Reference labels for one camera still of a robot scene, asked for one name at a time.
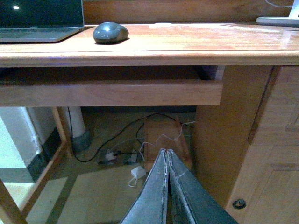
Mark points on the black ring cabinet handle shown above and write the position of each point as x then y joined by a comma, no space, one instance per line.
239,204

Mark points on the wooden rolling stand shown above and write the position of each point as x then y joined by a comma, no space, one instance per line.
167,135

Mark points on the white wall pipe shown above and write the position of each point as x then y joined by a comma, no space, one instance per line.
76,123

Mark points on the wooden desk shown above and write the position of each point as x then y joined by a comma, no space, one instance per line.
243,78

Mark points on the white lamp base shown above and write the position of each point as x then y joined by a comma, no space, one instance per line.
291,21

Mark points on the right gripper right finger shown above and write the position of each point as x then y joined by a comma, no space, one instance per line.
191,204

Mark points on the dark grey computer mouse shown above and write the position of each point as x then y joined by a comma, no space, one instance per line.
110,33

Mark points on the white power adapter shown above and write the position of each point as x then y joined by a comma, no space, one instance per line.
137,173

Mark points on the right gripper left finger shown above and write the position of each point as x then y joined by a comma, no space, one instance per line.
150,207

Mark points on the wooden pull-out keyboard tray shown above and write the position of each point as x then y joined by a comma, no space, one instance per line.
108,86

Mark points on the grey laptop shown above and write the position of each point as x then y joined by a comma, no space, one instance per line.
40,20

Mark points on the white plug on floor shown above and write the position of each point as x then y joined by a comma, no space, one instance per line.
110,156

